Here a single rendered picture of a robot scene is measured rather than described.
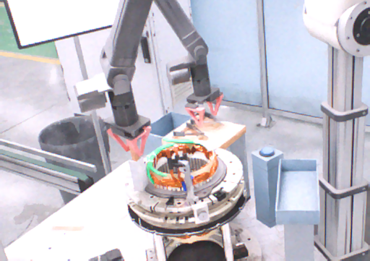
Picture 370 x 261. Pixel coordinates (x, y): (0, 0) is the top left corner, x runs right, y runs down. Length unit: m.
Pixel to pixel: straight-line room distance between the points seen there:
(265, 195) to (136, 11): 0.79
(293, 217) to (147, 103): 2.65
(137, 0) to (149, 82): 2.72
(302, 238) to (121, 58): 0.68
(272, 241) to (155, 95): 2.29
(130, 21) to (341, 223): 0.95
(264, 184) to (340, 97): 0.36
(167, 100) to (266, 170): 2.28
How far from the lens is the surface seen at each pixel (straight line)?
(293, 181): 1.46
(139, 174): 1.34
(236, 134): 1.65
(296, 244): 1.45
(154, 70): 3.66
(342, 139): 1.53
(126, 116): 1.24
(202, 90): 1.64
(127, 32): 1.08
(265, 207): 1.66
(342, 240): 1.73
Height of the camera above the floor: 1.82
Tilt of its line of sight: 30 degrees down
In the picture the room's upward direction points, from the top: 6 degrees counter-clockwise
